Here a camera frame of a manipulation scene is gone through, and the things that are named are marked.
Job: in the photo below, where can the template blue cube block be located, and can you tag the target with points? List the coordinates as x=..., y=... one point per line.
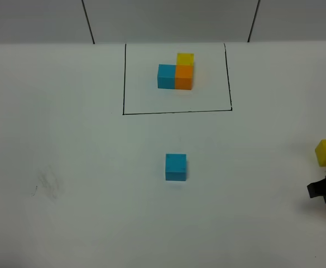
x=166, y=76

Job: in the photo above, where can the template orange cube block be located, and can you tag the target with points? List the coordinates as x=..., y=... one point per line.
x=184, y=77

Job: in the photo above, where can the template yellow cube block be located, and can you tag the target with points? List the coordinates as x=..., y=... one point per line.
x=185, y=59

